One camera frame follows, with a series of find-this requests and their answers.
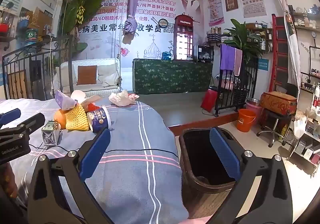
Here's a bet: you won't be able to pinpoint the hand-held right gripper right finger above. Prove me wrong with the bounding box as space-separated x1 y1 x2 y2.
207 127 294 224

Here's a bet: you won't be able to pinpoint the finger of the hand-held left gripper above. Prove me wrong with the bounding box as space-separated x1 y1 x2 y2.
0 108 22 128
0 112 46 141

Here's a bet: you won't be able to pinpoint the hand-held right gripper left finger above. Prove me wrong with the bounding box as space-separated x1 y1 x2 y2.
27 128 115 224

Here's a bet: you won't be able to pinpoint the small grey drink carton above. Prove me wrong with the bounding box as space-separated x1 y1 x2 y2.
41 120 63 146

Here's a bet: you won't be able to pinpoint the dark brown trash bin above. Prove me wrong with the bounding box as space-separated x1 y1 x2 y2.
178 126 244 220

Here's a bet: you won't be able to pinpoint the person's left forearm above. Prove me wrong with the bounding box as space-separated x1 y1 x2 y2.
0 163 19 199

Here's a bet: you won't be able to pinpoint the orange fruit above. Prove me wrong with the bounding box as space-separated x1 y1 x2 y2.
54 109 68 129

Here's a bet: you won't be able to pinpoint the purple tissue pack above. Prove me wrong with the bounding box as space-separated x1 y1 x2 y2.
54 90 77 111

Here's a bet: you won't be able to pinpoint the blue white yogurt cup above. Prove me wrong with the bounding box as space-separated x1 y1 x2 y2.
87 105 112 134

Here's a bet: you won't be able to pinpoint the orange plastic bucket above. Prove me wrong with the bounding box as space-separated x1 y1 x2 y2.
236 109 257 132

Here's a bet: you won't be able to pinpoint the yellow foam fruit net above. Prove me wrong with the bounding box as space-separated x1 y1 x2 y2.
64 104 90 131

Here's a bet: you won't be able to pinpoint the blue striped blanket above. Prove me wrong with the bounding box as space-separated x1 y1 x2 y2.
0 94 189 224

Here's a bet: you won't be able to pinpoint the chrome swivel stool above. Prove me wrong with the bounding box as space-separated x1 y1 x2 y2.
257 109 292 148

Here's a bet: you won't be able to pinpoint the pale pink paper wrapper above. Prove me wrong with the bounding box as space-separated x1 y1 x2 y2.
71 90 103 106

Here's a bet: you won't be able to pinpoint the pink plastic basin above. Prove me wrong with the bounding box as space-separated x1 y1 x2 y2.
246 100 263 124

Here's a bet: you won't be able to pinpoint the red floor bin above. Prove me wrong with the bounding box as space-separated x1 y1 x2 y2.
201 87 218 113

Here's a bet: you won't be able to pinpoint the black iron towel rack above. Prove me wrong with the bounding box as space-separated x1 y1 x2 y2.
214 58 259 117

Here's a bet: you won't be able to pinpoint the crumpled white red-print bag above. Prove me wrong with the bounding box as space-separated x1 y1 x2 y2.
108 90 140 107

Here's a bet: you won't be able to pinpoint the black iron railing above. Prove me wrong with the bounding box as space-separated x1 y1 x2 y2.
2 35 74 101

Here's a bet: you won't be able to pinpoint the white wicker swing chair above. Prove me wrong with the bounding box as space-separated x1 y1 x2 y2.
55 58 123 95

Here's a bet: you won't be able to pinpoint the brown cushion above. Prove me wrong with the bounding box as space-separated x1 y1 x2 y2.
77 65 97 86

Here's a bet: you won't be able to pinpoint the orange patterned case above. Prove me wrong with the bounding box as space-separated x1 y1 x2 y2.
260 91 298 116

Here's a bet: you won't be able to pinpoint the white rolling cart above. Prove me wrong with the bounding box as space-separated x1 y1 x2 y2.
287 112 320 177

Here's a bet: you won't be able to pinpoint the white cushion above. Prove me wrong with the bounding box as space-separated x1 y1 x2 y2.
97 64 120 83

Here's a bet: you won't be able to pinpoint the green paint bucket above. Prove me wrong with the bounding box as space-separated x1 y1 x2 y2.
25 29 39 46

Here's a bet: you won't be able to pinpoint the pink towel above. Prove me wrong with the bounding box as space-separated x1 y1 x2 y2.
233 48 243 77

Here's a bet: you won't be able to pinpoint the green floral counter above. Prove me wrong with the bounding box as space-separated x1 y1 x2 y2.
132 59 213 95

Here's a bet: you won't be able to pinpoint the purple towel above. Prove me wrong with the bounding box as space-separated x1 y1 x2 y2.
220 44 236 71

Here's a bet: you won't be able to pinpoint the cardboard box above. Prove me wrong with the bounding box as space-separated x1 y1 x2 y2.
30 7 53 31

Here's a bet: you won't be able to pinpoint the black glass display box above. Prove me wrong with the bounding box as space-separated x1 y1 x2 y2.
197 45 214 62

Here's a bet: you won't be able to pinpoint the red ladder shelf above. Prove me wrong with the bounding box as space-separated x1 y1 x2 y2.
269 13 290 92

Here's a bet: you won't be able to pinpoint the green potted plant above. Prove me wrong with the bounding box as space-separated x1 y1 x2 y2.
224 19 270 65

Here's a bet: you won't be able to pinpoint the red phone booth cabinet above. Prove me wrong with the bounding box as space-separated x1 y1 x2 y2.
174 14 194 61

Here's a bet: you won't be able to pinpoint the white hanging banner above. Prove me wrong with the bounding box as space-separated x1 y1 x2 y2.
282 0 302 87

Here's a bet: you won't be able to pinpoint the purple folded umbrella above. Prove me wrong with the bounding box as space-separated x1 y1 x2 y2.
122 0 142 45

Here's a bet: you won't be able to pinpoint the blue wall sign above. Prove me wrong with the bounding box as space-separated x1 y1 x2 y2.
257 59 270 72

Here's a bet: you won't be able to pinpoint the pink wall poster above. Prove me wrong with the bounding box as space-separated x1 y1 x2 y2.
207 0 225 27

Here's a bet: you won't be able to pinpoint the wall shelves with bottles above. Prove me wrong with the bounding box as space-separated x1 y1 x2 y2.
292 4 320 114

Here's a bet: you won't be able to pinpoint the large wall poster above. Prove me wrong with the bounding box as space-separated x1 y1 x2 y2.
75 0 204 65

